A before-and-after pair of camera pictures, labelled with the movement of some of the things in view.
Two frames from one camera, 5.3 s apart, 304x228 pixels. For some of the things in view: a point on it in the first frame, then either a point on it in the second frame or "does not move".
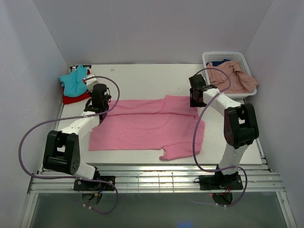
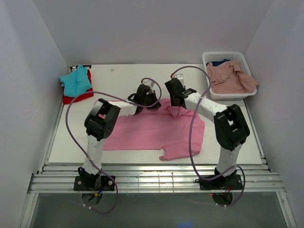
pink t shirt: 171,124 does not move
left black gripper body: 106,105 to 150,99
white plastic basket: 237,56 does not move
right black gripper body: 194,102 to 172,101
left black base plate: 80,185 does not move
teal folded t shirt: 75,83 does not move
